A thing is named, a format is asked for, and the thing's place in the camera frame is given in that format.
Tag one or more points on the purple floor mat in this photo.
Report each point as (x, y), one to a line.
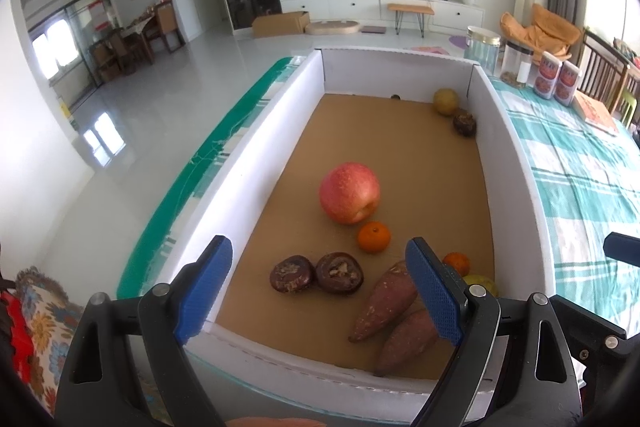
(457, 43)

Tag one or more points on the red apple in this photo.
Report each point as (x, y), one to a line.
(349, 192)

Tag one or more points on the green round fruit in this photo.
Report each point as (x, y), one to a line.
(480, 282)

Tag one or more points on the dark brown round fruit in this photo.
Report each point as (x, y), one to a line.
(464, 124)
(292, 274)
(340, 272)

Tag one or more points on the glass jar with metal lid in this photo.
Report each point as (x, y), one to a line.
(482, 52)

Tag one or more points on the glass sliding door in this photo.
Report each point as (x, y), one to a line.
(70, 47)

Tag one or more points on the red cloth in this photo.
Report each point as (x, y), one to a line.
(15, 342)

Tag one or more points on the teal checked tablecloth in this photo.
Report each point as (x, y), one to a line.
(575, 187)

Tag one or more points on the clear plastic container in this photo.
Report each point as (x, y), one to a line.
(515, 64)

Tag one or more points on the orange mandarin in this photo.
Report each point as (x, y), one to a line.
(457, 263)
(373, 237)

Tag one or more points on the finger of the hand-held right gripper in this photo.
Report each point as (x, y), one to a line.
(592, 332)
(625, 248)

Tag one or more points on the person's left hand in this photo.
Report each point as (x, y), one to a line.
(275, 422)

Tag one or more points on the white printed can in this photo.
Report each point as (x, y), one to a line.
(566, 83)
(546, 77)

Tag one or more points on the yellow-brown round fruit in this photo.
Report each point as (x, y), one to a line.
(445, 101)

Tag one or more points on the wooden chair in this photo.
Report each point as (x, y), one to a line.
(605, 67)

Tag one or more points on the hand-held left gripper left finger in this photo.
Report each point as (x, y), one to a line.
(205, 292)

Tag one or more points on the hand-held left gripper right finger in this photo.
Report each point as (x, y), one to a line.
(432, 292)

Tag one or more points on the beige floor cushion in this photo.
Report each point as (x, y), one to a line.
(332, 27)

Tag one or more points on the orange armchair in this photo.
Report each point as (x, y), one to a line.
(542, 32)

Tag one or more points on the white television console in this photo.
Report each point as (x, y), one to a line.
(345, 7)

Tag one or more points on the floral cushion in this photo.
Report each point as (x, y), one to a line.
(47, 337)

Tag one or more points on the green plastic stool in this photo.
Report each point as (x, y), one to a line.
(628, 107)

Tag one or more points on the white cardboard box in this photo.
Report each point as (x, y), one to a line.
(400, 147)

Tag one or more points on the brown sweet potato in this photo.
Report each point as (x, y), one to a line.
(405, 347)
(385, 307)

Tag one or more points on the wooden dining table set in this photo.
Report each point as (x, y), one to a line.
(140, 37)

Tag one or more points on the wooden bench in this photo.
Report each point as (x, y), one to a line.
(410, 9)

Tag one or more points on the brown cardboard box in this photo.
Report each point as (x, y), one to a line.
(280, 26)

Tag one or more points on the orange book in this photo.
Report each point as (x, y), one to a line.
(597, 114)

